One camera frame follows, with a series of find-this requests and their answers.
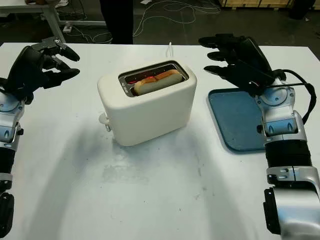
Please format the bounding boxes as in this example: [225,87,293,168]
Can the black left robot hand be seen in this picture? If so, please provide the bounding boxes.
[3,36,81,105]

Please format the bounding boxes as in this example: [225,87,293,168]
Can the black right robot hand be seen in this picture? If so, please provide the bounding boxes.
[198,33,273,90]

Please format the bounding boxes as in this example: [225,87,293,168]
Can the toast slice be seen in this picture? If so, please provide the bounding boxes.
[134,69,182,96]

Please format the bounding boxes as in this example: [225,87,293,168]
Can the person, light jacket, dark trousers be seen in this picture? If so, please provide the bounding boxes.
[99,0,135,45]

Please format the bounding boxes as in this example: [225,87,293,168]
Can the white two-slot toaster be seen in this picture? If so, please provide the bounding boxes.
[97,59,198,147]

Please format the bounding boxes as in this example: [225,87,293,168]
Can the wooden crate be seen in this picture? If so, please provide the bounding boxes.
[223,0,317,12]

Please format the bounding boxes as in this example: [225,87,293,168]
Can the grey metal table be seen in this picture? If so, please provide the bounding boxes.
[0,0,107,43]

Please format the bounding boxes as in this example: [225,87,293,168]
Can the black bag on floor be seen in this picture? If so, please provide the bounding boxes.
[289,0,315,20]

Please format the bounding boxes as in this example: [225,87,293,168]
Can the blue plastic tray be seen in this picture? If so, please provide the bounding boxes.
[207,89,267,152]

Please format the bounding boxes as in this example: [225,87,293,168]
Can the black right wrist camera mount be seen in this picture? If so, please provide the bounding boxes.
[234,58,276,97]

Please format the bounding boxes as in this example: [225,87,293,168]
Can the long white floor cable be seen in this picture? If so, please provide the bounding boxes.
[133,0,222,37]

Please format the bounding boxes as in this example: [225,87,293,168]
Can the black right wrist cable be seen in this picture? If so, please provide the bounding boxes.
[272,68,316,126]

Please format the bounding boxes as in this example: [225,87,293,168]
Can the thin looped floor cable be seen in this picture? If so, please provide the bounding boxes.
[71,24,113,43]

